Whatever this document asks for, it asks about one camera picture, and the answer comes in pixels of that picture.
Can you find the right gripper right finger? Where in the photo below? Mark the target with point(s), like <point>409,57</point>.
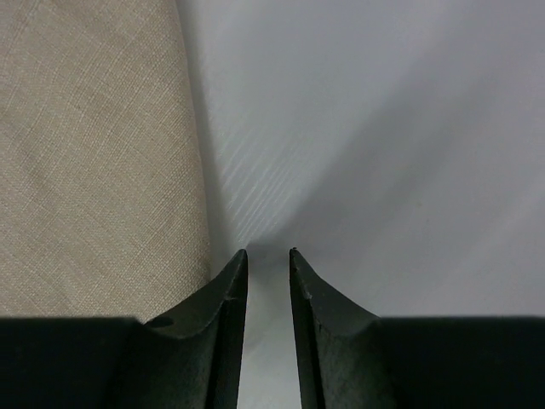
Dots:
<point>348,357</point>

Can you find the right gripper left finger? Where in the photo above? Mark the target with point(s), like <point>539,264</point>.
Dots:
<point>187,357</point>

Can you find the beige cloth napkin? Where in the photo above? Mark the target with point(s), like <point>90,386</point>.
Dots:
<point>102,192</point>

